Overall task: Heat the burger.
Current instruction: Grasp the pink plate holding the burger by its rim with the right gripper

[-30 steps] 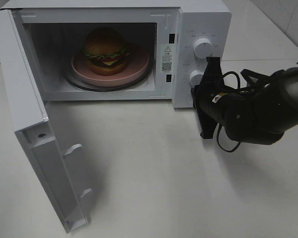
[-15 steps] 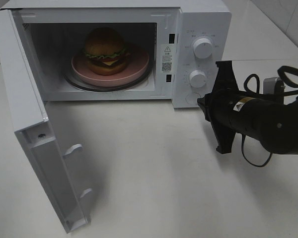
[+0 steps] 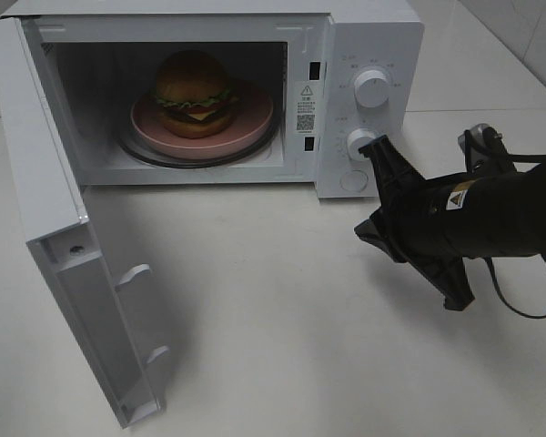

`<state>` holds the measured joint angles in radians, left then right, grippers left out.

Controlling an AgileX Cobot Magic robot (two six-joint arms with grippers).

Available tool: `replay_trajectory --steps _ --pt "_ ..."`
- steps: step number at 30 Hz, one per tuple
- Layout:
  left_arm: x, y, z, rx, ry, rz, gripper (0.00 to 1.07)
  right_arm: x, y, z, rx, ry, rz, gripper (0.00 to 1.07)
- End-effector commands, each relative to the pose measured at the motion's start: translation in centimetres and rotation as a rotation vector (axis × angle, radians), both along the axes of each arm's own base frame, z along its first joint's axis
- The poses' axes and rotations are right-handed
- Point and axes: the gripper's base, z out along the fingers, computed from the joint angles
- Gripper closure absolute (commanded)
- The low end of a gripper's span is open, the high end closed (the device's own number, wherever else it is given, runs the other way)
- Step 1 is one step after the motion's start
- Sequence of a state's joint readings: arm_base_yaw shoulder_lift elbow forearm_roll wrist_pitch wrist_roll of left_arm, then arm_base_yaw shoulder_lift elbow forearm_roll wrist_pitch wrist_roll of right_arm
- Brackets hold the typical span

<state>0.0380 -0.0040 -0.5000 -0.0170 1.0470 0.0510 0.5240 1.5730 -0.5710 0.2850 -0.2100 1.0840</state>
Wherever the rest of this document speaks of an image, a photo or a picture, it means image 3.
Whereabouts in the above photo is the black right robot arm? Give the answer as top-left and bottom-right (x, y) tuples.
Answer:
(354, 124), (546, 311)

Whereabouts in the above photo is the white microwave door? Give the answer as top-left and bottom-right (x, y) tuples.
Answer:
(0, 17), (162, 428)

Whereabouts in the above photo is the white timer knob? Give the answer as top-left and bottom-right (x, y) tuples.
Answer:
(346, 128), (377, 162)

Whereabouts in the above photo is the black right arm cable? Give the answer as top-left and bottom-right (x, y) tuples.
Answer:
(461, 129), (546, 320)

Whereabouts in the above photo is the glass microwave turntable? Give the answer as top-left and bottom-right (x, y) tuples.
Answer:
(116, 126), (278, 169)

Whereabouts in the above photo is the white microwave oven body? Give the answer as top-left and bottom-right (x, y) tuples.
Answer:
(0, 1), (424, 198)

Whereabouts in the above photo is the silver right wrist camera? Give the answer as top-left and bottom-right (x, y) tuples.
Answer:
(458, 123), (517, 177)

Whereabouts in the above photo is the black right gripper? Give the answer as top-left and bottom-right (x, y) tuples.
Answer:
(354, 135), (476, 310)

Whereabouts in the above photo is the pink round plate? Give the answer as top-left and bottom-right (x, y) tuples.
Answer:
(130, 86), (274, 160)

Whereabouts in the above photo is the toy hamburger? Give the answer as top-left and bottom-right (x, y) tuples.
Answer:
(152, 50), (238, 139)

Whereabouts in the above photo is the upper white power knob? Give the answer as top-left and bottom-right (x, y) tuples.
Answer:
(353, 66), (391, 108)

